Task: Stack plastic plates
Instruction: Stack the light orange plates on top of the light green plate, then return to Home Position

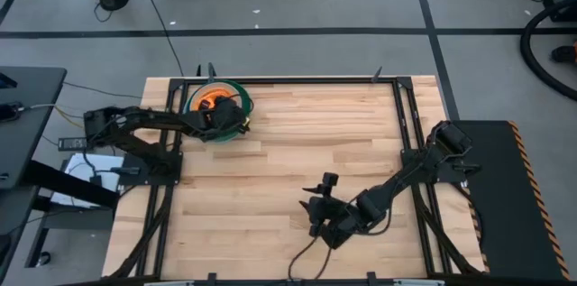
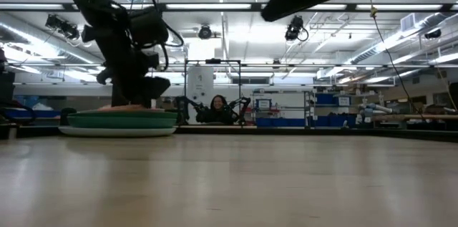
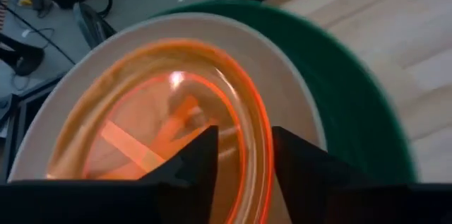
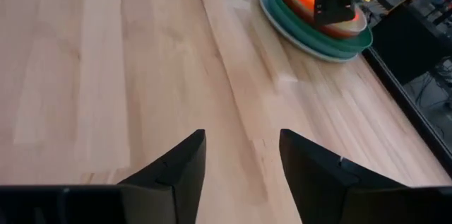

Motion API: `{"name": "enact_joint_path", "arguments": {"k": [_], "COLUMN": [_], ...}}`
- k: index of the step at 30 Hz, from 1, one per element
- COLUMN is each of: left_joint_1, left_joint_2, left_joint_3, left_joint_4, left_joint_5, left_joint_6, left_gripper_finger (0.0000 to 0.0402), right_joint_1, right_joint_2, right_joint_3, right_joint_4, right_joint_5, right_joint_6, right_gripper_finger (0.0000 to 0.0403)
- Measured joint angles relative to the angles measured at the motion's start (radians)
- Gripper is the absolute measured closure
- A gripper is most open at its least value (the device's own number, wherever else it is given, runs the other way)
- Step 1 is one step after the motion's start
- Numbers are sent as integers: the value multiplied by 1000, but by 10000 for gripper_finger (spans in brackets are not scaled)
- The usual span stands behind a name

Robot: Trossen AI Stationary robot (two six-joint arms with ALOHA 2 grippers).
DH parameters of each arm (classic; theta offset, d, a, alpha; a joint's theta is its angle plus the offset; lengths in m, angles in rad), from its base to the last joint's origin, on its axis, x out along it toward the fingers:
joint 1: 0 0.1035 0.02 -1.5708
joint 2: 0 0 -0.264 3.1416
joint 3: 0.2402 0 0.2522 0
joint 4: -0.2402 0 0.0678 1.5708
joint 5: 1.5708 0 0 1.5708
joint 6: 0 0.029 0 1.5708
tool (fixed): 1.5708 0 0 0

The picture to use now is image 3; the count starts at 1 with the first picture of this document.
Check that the black upright frame post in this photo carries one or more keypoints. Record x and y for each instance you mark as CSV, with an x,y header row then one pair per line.
x,y
90,22

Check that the black stand base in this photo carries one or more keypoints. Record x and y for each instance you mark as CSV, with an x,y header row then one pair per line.
x,y
24,59

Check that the large dark green plate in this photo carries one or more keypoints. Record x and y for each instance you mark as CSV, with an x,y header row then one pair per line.
x,y
353,93

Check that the small orange translucent plate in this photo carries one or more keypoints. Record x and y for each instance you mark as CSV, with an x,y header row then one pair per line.
x,y
141,111

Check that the small black hazard-striped mat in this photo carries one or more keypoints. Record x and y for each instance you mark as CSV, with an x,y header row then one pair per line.
x,y
3,8

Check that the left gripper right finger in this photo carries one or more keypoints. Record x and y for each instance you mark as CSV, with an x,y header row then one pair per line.
x,y
310,188

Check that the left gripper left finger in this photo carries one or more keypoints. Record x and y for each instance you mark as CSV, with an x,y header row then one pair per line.
x,y
190,188

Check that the large white plate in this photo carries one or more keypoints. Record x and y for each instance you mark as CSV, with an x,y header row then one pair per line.
x,y
279,86

